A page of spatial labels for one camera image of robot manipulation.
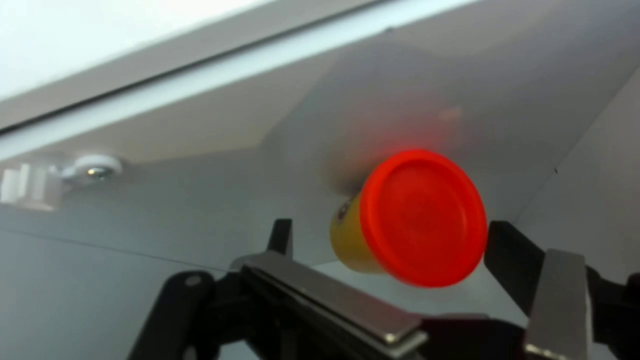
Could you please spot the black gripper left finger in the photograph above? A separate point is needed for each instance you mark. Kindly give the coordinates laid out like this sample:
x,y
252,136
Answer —
x,y
321,293

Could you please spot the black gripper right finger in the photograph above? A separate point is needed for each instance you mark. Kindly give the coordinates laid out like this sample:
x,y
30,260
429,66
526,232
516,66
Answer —
x,y
567,300

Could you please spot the red small object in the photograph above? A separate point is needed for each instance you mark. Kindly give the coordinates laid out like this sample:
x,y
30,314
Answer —
x,y
413,220

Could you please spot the white magnetic door catch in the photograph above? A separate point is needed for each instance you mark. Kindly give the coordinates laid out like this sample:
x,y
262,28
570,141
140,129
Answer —
x,y
93,168

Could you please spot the white toy play kitchen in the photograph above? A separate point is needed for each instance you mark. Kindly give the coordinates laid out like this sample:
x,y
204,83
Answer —
x,y
201,133

